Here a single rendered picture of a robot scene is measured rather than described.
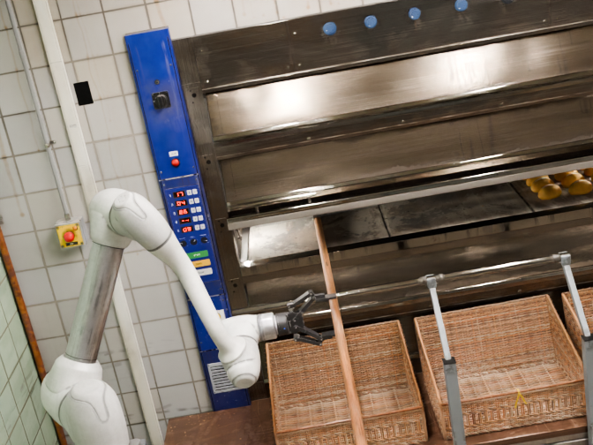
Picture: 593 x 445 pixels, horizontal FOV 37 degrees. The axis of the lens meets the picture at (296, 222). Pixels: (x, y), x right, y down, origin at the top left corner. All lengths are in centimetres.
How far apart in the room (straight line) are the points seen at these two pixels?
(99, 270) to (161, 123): 74
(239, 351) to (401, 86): 118
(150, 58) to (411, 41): 95
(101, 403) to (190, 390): 112
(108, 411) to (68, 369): 23
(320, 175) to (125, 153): 74
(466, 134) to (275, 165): 73
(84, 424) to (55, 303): 106
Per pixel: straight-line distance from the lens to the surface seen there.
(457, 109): 345
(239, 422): 373
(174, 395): 385
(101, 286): 288
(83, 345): 291
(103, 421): 276
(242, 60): 335
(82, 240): 352
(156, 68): 334
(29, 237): 364
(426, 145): 347
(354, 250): 356
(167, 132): 338
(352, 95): 337
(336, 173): 344
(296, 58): 335
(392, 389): 373
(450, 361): 315
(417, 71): 340
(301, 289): 362
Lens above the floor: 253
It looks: 20 degrees down
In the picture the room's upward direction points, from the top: 10 degrees counter-clockwise
